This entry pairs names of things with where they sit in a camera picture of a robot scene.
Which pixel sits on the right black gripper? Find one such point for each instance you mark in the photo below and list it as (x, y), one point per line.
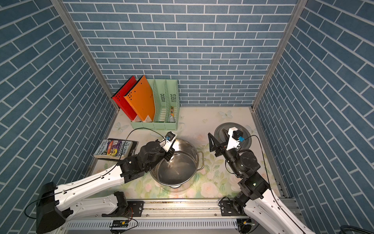
(223, 147)

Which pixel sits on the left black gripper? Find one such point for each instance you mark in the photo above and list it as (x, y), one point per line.
(169, 154)

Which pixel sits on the stainless steel pot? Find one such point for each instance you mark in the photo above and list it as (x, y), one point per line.
(180, 172)

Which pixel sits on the steel pot lid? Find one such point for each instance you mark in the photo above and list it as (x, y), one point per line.
(221, 133)

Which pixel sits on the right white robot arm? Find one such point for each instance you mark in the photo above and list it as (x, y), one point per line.
(256, 198)

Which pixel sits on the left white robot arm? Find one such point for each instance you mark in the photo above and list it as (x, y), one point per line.
(55, 201)

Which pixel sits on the small booklet in rack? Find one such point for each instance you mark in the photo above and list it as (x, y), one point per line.
(171, 116)

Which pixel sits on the floral table mat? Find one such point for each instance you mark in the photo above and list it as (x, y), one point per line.
(215, 180)

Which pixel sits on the colourful paperback book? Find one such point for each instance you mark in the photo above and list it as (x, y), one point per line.
(115, 149)

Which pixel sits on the green file organizer rack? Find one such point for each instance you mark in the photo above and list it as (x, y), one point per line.
(166, 95)

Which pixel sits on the orange folder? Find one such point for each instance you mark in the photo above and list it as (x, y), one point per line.
(140, 98)

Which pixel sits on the red folder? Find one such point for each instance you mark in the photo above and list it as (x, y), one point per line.
(119, 98)

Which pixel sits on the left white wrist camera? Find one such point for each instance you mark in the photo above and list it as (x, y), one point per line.
(170, 138)

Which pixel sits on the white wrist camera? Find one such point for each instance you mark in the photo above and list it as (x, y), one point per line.
(170, 138)
(235, 138)

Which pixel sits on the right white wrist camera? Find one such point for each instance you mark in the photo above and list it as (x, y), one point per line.
(235, 138)

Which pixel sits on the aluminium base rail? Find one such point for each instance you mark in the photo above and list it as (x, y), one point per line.
(181, 216)

